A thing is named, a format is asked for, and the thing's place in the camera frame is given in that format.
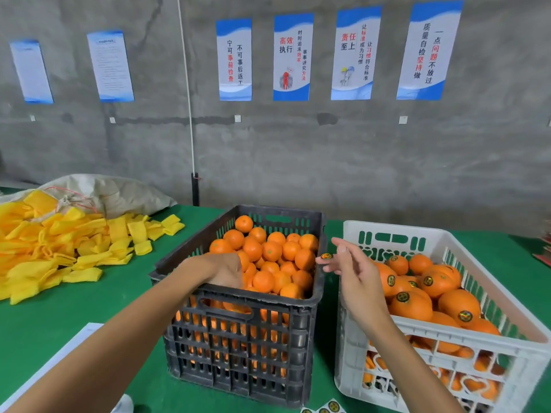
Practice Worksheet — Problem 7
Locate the blue white wall poster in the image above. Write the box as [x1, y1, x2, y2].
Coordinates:
[216, 18, 254, 102]
[331, 6, 383, 102]
[273, 13, 315, 102]
[396, 0, 464, 102]

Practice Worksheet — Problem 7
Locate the person's right hand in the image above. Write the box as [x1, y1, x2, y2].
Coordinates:
[316, 237, 393, 328]

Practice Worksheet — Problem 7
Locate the white printed paper sheet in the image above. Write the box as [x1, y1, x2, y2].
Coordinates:
[0, 322, 134, 413]

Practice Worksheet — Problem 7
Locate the white notice with blue border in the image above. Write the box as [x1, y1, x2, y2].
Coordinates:
[9, 39, 55, 106]
[87, 30, 135, 103]

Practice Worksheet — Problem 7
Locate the holographic sticker sheet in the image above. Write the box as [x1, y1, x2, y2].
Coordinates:
[300, 398, 347, 413]

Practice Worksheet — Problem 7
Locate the white pole with black base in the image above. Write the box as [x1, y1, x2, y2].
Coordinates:
[176, 0, 201, 207]

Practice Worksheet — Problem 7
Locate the pile of oranges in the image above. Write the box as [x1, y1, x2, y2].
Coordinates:
[207, 215, 320, 375]

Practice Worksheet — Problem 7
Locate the heap of labelled oranges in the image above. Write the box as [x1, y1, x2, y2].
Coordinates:
[362, 252, 509, 401]

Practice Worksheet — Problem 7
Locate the white plastic crate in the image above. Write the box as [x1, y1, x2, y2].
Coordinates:
[334, 220, 551, 413]

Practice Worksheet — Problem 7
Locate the black plastic crate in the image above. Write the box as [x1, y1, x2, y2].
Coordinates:
[150, 204, 328, 408]

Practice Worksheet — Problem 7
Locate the person's left hand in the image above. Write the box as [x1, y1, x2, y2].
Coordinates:
[176, 252, 246, 293]

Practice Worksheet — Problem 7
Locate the beige woven sack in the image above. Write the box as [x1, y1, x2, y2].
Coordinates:
[0, 173, 177, 219]

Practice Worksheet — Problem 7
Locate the stack of red cardboard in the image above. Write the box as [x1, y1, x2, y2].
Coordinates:
[536, 221, 551, 267]

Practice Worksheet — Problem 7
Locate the person's right forearm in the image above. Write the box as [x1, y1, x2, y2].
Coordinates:
[366, 309, 466, 413]

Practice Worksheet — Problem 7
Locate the green felt table cover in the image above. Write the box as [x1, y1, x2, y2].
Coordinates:
[0, 204, 551, 413]

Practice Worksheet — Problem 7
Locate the pile of yellow bags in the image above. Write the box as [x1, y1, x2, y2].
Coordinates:
[0, 190, 186, 305]

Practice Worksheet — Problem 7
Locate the person's left forearm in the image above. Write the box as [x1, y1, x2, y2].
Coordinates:
[7, 266, 203, 413]

